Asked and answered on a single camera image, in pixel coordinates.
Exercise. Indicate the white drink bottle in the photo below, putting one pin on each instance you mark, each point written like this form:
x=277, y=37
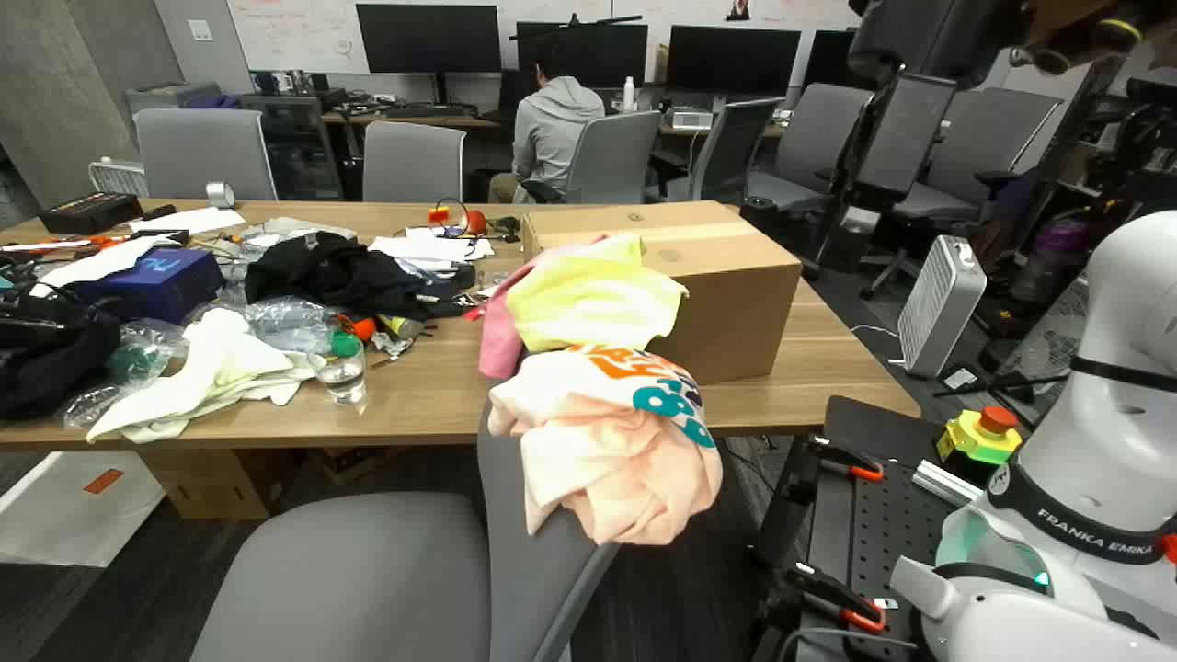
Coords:
x=628, y=98

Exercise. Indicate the black case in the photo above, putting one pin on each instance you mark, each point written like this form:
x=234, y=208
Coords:
x=89, y=210

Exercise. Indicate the small cardboard box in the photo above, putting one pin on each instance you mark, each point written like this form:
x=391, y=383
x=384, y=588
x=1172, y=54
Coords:
x=205, y=482

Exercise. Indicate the peach shirt with colourful print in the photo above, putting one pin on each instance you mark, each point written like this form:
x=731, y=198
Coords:
x=612, y=464

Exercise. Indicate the dark blue box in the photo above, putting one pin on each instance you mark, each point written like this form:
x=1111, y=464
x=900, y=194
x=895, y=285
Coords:
x=158, y=282

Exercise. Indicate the large cardboard box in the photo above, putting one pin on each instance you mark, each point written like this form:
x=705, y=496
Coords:
x=738, y=306

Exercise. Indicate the white flat box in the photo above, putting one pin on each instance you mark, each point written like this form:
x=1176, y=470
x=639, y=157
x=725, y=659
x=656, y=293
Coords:
x=75, y=510

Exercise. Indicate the grey chair with silver frame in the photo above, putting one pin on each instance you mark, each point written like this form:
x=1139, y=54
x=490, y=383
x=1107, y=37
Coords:
x=344, y=575

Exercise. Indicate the black computer monitor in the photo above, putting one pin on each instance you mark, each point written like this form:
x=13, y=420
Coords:
x=831, y=58
x=612, y=51
x=732, y=59
x=427, y=37

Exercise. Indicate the clear plastic bag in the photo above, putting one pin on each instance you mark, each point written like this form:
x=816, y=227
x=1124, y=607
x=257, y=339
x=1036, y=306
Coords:
x=289, y=325

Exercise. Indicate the yellow red emergency stop button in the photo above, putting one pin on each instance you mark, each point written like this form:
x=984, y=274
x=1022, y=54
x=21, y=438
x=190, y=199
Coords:
x=980, y=434

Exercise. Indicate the white cloth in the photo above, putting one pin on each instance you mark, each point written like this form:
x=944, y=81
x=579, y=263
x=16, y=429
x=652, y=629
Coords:
x=208, y=369

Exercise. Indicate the black office chair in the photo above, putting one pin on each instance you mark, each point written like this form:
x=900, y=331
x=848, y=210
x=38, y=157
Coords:
x=294, y=143

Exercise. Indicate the white paper sheet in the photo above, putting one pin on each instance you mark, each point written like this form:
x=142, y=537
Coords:
x=105, y=263

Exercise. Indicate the person in grey hoodie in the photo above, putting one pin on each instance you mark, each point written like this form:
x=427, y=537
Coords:
x=554, y=130

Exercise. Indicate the white papers stack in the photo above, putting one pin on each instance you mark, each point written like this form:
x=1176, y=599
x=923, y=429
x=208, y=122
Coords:
x=427, y=250

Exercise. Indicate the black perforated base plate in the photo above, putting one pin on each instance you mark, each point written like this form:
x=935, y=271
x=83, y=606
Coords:
x=858, y=515

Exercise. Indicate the white booklet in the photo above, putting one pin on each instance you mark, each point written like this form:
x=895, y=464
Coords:
x=185, y=224

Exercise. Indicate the black bag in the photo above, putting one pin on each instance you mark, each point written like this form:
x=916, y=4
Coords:
x=50, y=353

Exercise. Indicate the white space heater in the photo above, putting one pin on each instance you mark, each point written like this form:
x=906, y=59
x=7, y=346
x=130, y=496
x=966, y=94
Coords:
x=940, y=306

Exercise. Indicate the yellow shirt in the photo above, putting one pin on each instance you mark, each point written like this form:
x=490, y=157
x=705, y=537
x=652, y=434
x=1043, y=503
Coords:
x=591, y=298

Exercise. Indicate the pink shirt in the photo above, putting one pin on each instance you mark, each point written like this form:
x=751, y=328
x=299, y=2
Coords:
x=499, y=339

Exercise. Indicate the black garment pile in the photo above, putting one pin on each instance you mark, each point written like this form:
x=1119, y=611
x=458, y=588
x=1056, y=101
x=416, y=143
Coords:
x=332, y=274

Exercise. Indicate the grey office chair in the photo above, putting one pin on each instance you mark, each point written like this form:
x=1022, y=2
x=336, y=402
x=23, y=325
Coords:
x=812, y=143
x=205, y=151
x=906, y=130
x=413, y=161
x=612, y=151
x=738, y=143
x=980, y=150

